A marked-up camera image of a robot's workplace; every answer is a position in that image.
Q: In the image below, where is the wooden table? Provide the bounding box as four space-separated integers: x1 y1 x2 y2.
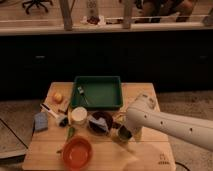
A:
21 82 177 171

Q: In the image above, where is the white handled brush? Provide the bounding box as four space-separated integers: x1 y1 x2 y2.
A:
41 103 68 127

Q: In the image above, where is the blue cloth in bowl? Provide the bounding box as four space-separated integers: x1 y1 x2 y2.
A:
88 115 109 132

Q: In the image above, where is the orange plastic bowl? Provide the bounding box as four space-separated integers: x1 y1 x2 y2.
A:
61 136 93 171

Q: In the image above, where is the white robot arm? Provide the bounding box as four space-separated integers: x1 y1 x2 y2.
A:
124 94 213 151

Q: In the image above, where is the dark brown bowl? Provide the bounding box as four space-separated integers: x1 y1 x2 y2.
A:
88 111 113 135

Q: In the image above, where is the dark grape bunch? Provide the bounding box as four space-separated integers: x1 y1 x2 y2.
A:
112 121 121 129

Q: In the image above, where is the metal fork in tray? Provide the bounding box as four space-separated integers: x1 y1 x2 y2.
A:
77 86 89 105

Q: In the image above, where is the green plastic tray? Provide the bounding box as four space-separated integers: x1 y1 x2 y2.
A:
70 76 123 110

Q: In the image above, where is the black office chair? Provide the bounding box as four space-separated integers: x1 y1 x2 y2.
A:
22 0 53 14

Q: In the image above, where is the white cup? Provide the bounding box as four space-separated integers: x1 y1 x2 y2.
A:
71 107 87 125

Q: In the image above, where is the green chili pepper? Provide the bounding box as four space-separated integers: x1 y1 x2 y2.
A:
66 127 75 141

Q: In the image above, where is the blue sponge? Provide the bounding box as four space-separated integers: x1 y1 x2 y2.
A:
34 112 48 132

